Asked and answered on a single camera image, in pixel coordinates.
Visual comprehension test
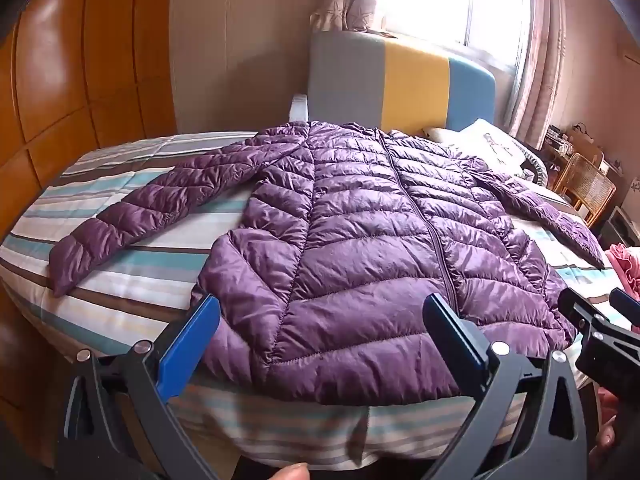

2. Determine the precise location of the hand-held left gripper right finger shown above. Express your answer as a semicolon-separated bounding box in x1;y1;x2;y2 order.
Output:
422;292;588;480

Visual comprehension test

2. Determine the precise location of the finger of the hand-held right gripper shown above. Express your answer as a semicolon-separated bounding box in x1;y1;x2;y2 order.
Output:
609;289;640;331
557;287;609;334

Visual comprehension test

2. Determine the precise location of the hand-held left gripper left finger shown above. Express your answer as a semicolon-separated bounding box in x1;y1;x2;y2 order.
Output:
59;294;223;480

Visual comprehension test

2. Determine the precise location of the purple down jacket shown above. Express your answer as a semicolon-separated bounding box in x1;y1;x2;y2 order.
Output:
48;121;608;407

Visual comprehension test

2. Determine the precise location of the person's right hand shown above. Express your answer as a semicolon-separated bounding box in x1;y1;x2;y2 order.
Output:
590;412;619;471

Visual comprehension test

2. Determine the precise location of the person's left hand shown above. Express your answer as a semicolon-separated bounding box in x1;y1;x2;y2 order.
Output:
265;462;311;480

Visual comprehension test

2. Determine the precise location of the pink cloth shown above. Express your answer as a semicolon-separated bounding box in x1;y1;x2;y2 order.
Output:
606;242;640;306

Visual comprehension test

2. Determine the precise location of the white appliance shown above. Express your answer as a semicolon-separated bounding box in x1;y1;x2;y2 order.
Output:
602;205;640;246

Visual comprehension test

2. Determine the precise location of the bed with striped sheet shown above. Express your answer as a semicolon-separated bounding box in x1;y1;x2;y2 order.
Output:
0;130;631;471

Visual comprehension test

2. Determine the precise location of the rattan chair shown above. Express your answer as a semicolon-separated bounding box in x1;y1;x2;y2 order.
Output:
552;152;617;228

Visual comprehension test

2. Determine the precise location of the grey striped cushion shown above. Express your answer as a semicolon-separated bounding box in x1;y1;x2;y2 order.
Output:
520;147;551;186

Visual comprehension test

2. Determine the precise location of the brown bag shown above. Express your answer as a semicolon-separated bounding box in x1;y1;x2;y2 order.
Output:
570;122;606;158

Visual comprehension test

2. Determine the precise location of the wooden side desk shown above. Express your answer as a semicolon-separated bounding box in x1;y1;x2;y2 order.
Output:
542;122;573;163

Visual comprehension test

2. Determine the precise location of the white printed pillow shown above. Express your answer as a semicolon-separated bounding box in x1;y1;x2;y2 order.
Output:
422;119;538;176

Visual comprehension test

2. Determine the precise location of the white padded armrest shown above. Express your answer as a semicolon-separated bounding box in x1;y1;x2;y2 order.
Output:
290;94;312;122

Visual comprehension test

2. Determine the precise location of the grey yellow blue headboard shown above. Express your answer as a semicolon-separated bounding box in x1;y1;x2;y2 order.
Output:
307;30;497;133

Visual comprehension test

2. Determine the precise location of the pink striped curtain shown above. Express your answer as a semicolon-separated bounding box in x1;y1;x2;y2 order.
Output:
510;0;568;151

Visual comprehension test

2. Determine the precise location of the wooden wardrobe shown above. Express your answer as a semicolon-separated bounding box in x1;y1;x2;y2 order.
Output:
0;0;178;411

